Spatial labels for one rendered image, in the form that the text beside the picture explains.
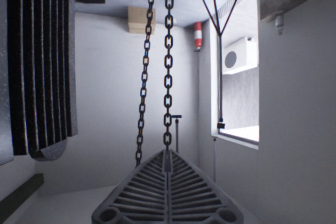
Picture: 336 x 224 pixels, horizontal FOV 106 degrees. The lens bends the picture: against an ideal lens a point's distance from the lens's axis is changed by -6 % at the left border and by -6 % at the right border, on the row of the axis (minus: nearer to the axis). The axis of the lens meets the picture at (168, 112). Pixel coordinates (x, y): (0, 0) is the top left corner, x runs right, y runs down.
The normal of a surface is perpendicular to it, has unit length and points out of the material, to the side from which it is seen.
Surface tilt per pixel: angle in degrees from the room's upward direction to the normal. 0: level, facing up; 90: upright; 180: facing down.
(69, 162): 90
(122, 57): 90
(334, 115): 90
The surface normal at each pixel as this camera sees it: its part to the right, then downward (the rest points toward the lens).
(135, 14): 0.19, 0.04
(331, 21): -0.95, 0.04
